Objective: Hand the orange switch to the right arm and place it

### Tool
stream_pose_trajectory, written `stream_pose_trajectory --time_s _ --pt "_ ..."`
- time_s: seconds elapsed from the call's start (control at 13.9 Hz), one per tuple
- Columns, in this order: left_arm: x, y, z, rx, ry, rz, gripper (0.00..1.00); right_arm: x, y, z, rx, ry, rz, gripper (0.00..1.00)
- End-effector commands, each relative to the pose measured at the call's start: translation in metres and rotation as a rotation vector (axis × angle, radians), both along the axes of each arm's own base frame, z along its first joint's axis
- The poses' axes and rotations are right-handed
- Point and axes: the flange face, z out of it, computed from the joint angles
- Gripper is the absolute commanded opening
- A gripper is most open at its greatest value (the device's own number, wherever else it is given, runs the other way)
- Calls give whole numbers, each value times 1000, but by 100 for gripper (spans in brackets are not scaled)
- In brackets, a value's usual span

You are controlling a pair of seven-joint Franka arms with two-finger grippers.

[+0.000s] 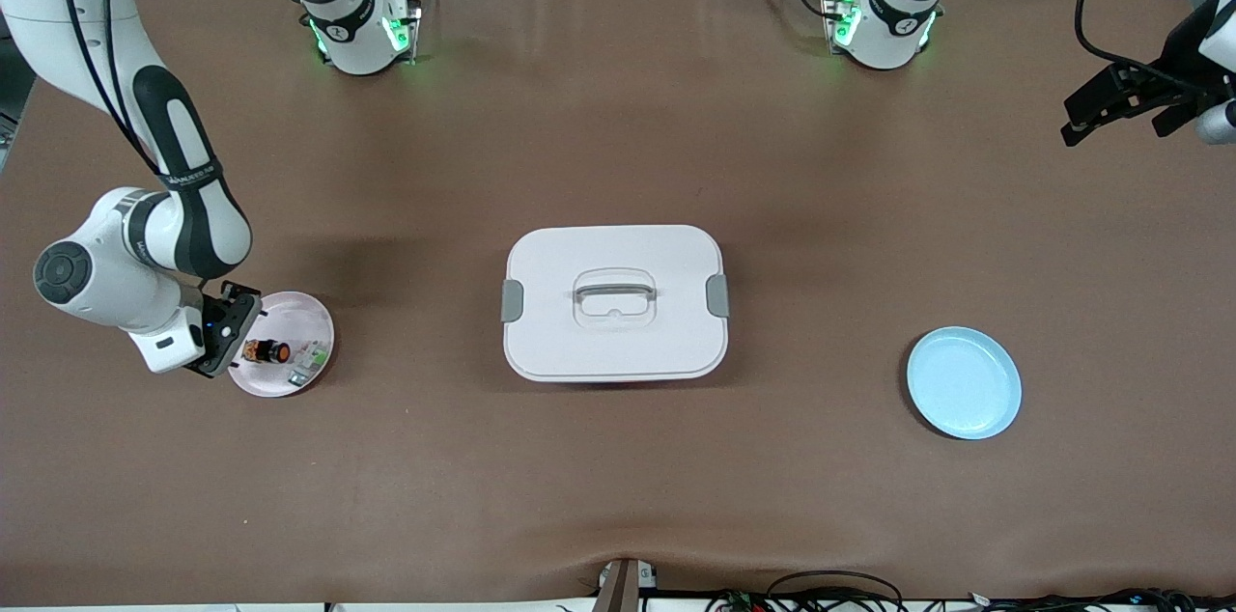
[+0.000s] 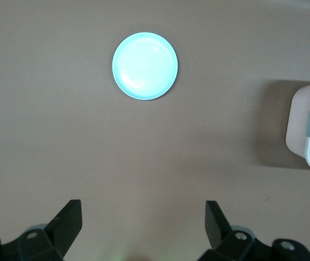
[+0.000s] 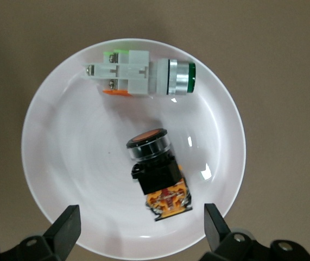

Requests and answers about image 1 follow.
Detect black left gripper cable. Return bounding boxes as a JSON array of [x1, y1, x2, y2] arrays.
[[1074, 0, 1208, 97]]

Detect tangled cables with connectors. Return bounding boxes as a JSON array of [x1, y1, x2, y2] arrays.
[[705, 586, 1236, 612]]

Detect pink round plate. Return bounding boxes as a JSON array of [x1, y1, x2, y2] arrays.
[[228, 291, 336, 399]]

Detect black cable loop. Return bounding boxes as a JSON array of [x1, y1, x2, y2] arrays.
[[768, 570, 906, 612]]

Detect white lidded storage box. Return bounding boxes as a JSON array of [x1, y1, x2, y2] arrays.
[[500, 224, 731, 384]]

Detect light blue round plate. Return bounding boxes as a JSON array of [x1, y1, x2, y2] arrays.
[[906, 326, 1023, 441]]

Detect green and white small switch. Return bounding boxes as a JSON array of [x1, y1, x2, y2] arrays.
[[290, 339, 334, 389]]

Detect grey metal clamp bracket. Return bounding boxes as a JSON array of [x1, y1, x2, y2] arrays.
[[594, 557, 660, 612]]

